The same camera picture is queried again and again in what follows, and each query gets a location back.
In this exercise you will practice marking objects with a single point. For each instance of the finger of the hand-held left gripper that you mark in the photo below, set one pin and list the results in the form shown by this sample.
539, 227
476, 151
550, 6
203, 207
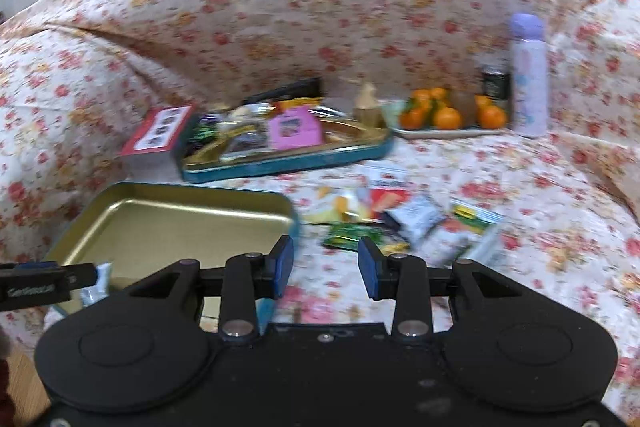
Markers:
40, 284

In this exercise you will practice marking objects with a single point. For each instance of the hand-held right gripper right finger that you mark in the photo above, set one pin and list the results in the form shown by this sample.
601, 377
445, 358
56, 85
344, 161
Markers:
367, 272

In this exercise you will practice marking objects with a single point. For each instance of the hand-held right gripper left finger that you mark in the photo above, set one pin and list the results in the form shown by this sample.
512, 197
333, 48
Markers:
282, 264

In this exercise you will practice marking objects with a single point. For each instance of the white green snack packet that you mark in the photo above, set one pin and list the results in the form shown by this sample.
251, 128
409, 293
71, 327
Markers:
101, 279

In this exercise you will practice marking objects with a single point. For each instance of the white black snack packet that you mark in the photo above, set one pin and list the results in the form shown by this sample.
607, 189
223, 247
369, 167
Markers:
420, 217

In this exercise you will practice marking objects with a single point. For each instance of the green yellow snack packet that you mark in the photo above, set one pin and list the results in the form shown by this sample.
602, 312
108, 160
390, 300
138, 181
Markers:
470, 217

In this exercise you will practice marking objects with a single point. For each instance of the gold tin lid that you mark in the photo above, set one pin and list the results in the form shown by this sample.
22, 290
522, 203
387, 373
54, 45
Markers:
150, 227

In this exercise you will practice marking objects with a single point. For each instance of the dark green snack packet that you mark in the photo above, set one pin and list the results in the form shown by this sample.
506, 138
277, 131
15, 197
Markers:
350, 234

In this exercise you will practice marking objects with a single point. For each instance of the yellow clear snack packet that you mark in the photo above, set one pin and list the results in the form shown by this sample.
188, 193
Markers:
335, 207

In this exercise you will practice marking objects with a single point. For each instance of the teal tin with divider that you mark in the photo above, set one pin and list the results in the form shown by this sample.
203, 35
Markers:
300, 162

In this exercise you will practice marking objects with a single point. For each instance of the clear pastry packet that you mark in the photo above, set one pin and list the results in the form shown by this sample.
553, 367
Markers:
245, 142

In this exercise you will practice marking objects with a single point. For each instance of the pink snack packet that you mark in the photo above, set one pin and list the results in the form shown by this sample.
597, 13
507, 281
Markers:
294, 129

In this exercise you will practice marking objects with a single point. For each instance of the green foil candy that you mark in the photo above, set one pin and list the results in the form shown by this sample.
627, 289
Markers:
206, 133

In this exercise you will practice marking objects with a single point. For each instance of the round cookie packet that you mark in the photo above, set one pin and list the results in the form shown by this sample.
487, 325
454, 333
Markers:
240, 113

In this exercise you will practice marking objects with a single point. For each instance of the white fruit plate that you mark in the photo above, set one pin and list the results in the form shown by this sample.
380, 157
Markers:
450, 133

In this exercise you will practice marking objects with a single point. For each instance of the red orange snack packet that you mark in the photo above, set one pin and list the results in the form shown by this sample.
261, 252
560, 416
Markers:
295, 103

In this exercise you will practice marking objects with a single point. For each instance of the brown paper snack bag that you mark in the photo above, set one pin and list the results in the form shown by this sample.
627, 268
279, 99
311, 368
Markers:
369, 104

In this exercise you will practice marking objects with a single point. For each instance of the pile of tangerines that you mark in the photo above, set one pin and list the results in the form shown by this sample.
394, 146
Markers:
446, 118

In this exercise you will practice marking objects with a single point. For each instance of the long black snack packet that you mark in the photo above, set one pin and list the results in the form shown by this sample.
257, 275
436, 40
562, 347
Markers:
295, 88

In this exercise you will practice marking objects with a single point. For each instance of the red white cardboard box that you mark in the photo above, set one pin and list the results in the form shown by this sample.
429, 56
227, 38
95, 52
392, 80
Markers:
160, 132

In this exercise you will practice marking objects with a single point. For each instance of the brown kiwi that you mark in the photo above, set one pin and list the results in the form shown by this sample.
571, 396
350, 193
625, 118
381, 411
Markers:
462, 109

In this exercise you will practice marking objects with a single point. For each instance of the dark green drink can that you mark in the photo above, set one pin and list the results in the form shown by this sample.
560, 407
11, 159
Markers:
496, 87

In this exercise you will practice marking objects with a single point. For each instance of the purple thermos bottle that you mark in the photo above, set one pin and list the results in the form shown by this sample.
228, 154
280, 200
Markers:
530, 82

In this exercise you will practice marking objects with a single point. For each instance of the floral sofa cover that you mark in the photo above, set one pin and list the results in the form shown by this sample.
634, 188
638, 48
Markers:
320, 7

